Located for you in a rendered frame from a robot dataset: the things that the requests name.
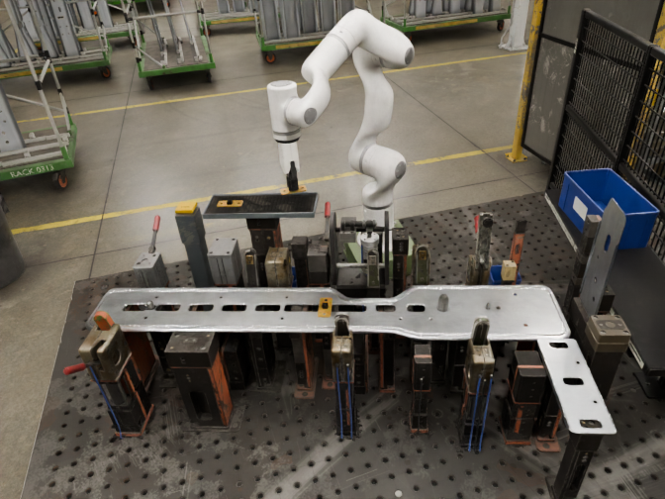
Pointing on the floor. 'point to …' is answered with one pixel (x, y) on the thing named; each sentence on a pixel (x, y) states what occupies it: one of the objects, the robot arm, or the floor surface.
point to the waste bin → (8, 250)
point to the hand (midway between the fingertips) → (292, 182)
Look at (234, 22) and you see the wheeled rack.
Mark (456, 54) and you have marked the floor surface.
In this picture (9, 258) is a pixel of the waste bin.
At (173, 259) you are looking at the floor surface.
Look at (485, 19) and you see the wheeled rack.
